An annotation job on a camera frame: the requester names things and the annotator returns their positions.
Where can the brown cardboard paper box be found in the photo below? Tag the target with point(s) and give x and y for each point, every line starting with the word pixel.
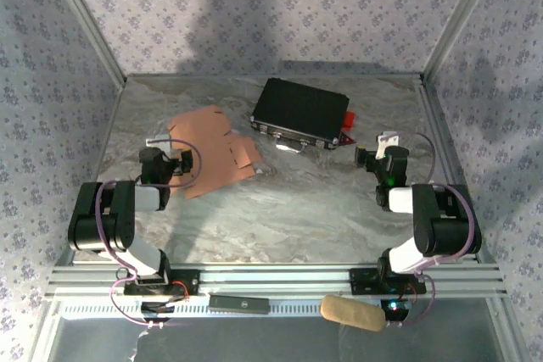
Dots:
pixel 191 124

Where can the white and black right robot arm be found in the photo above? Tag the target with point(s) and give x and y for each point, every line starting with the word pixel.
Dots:
pixel 401 201

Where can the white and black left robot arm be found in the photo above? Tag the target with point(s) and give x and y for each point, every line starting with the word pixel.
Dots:
pixel 146 198

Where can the red triangle piece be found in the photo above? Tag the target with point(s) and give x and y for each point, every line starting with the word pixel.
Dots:
pixel 347 141

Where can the red plastic block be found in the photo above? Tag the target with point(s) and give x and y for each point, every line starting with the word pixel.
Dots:
pixel 350 120

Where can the black hard carrying case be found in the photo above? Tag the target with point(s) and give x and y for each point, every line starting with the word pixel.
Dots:
pixel 301 109

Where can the black controller board with LED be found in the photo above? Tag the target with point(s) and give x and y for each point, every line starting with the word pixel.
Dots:
pixel 394 309

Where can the black rectangular device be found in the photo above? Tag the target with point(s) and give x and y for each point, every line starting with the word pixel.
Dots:
pixel 239 304

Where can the tan foam roll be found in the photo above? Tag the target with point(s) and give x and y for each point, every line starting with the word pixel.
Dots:
pixel 352 313

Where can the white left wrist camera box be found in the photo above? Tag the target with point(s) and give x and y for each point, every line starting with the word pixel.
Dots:
pixel 163 144

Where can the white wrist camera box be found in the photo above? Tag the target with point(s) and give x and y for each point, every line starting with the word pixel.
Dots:
pixel 387 141
pixel 163 144

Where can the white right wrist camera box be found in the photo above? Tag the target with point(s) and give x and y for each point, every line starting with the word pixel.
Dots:
pixel 387 141

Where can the aluminium side rail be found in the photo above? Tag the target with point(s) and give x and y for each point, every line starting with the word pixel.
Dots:
pixel 445 158

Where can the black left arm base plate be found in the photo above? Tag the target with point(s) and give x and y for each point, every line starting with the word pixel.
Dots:
pixel 186 283

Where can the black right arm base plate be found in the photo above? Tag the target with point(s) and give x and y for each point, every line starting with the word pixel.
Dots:
pixel 360 281

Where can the aluminium frame rail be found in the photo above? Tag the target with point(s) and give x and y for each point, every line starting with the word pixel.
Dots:
pixel 275 279

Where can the aluminium corner post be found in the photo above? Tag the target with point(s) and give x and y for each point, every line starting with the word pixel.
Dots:
pixel 462 18
pixel 85 18

